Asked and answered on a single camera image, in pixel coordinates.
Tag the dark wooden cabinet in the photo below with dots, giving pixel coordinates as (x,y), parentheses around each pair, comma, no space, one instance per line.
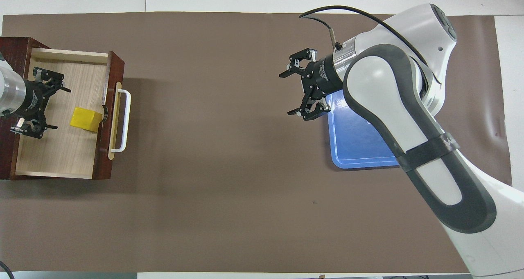
(12,46)

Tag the blue plastic tray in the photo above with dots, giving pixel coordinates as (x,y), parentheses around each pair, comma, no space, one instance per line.
(356,144)

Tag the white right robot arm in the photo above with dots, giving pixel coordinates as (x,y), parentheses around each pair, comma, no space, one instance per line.
(409,107)

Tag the yellow cube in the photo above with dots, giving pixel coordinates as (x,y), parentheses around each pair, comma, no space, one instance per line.
(86,119)

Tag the wooden drawer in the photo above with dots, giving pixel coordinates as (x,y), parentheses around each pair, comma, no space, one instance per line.
(61,152)

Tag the brown table mat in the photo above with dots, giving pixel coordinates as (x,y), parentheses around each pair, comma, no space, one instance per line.
(225,168)

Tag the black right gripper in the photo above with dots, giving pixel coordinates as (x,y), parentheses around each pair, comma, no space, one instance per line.
(323,78)

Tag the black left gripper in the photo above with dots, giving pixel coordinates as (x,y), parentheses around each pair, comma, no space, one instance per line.
(35,101)

